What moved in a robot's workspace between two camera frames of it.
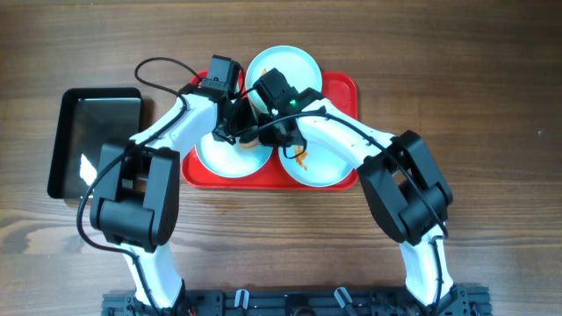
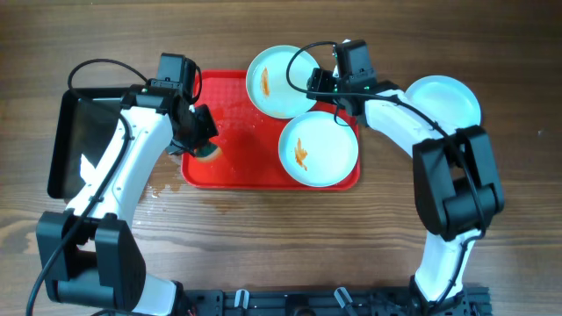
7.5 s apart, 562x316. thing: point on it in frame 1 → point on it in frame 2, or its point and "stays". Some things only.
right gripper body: [271, 135] → [324, 82]
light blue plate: [320, 164] stays
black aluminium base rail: [463, 302] stays
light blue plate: [220, 157] → [447, 101]
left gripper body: [229, 130] → [198, 127]
